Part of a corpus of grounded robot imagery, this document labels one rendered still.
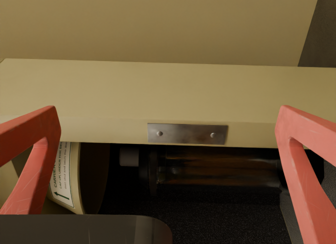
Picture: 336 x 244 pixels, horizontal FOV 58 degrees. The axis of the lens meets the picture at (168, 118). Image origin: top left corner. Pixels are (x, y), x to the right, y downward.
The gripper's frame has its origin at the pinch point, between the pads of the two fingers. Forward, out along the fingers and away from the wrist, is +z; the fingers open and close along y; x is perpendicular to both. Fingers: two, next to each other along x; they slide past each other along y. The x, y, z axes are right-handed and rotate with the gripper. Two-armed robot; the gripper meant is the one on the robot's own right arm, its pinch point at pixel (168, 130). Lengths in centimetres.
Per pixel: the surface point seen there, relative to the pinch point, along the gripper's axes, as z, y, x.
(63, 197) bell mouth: 14.1, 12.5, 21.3
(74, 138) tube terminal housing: 11.8, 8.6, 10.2
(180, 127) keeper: 11.4, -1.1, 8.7
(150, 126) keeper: 11.5, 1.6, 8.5
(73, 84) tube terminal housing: 17.3, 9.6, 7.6
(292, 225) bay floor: 19.4, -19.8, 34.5
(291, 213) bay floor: 20.8, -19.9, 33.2
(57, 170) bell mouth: 15.2, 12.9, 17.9
